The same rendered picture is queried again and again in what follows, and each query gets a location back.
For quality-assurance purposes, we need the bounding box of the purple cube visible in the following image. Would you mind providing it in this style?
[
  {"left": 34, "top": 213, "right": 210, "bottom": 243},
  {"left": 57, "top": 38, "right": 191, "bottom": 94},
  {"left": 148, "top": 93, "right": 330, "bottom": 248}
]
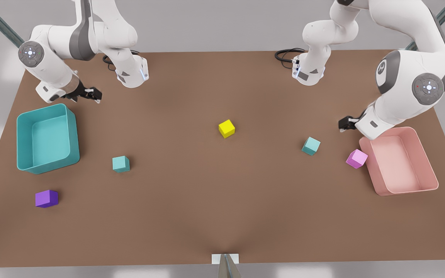
[{"left": 35, "top": 189, "right": 59, "bottom": 209}]

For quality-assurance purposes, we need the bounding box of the pink plastic bin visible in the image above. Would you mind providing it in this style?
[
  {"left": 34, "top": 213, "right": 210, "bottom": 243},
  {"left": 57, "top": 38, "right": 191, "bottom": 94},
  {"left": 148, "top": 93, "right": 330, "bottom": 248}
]
[{"left": 358, "top": 126, "right": 439, "bottom": 197}]

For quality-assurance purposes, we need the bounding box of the black cable loop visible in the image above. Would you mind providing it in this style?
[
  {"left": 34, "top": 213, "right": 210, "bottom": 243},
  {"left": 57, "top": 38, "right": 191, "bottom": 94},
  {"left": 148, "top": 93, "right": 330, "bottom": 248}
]
[
  {"left": 102, "top": 50, "right": 140, "bottom": 72},
  {"left": 274, "top": 48, "right": 306, "bottom": 70}
]

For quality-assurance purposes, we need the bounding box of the pink cube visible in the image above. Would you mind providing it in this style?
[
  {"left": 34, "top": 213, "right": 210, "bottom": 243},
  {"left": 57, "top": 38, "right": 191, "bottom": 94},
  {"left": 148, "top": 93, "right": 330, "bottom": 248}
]
[{"left": 345, "top": 149, "right": 369, "bottom": 170}]

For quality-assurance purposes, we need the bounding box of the yellow cube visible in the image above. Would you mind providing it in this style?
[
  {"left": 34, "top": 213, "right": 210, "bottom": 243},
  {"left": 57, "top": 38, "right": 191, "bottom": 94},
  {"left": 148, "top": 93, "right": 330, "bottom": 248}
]
[{"left": 218, "top": 119, "right": 236, "bottom": 139}]

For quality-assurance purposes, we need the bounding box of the teal plastic bin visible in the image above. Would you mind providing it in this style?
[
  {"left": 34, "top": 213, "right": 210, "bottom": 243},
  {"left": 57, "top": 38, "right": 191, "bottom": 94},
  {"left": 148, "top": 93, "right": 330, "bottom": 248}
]
[{"left": 16, "top": 103, "right": 81, "bottom": 175}]

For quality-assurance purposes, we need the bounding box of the light blue cube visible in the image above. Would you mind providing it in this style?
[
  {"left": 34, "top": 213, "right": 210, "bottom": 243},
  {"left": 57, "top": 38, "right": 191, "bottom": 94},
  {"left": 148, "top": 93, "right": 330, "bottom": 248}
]
[
  {"left": 112, "top": 156, "right": 131, "bottom": 173},
  {"left": 301, "top": 136, "right": 321, "bottom": 156}
]

